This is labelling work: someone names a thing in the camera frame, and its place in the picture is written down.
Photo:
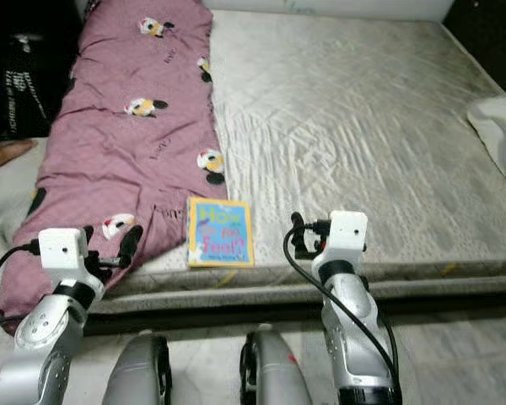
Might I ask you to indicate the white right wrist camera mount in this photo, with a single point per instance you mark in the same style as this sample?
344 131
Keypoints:
346 233

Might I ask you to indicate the grey left robot leg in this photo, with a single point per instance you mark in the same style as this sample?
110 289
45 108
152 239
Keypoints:
139 375

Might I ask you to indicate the grey robot leg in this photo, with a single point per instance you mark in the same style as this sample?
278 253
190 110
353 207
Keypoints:
282 371
139 375

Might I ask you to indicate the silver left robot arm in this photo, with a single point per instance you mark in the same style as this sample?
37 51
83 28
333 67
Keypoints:
42 337

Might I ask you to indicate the blue children's picture book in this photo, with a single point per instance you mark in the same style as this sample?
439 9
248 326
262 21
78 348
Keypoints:
219 234

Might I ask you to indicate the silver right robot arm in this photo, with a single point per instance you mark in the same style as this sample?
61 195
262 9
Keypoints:
354 329

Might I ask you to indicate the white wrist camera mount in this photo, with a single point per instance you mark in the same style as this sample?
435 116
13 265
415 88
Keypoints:
61 247
346 233

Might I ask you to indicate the white pillow with small print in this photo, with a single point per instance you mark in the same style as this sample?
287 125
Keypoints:
502 135

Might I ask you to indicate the grey bed base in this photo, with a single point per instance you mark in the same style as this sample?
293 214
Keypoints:
287 298

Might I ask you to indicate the black bag with white print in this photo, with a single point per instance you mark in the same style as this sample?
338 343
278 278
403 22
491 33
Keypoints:
25 93

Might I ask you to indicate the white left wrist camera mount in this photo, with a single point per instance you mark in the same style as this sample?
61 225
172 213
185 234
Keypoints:
61 247

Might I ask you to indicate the white quilted mattress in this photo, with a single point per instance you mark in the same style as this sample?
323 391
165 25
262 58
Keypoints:
354 126

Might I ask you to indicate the pink cartoon print blanket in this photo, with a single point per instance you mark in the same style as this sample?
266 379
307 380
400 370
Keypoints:
126 152

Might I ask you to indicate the person in grey shirt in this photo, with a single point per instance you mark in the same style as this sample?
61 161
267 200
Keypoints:
13 156

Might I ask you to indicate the grey right robot leg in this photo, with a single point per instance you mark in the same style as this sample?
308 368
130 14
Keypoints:
282 371

